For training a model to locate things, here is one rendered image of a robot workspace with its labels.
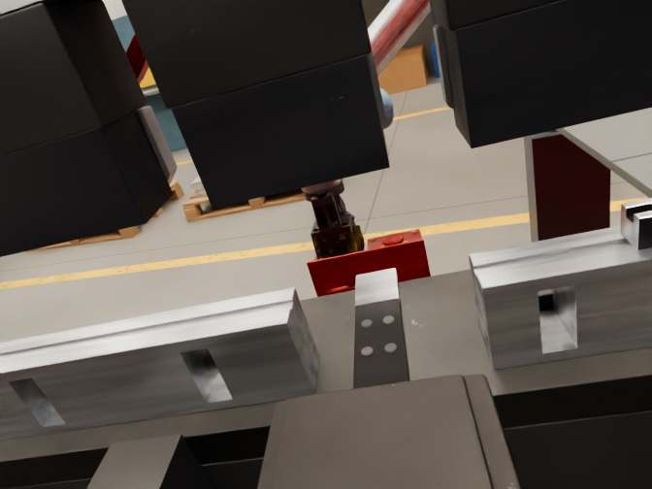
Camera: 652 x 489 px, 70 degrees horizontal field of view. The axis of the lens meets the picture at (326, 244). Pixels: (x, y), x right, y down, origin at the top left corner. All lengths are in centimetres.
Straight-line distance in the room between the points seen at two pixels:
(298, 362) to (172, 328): 14
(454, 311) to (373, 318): 22
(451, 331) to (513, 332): 9
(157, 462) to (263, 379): 12
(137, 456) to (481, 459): 38
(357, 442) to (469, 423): 5
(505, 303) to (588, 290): 7
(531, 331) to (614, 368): 8
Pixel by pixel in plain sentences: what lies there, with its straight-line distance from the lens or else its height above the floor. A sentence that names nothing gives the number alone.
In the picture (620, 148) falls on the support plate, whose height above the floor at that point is 100.
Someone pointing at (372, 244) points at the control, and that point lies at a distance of 93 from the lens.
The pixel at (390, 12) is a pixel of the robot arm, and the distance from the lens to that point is 101.
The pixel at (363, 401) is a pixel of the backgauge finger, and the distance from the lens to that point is 25.
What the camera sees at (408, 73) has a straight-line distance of 611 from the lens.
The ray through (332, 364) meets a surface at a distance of 52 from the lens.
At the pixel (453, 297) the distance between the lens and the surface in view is 58.
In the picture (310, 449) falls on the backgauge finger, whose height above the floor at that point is 103.
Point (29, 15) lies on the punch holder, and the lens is 40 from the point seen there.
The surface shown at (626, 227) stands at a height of 98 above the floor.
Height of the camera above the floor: 121
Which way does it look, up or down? 27 degrees down
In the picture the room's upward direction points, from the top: 17 degrees counter-clockwise
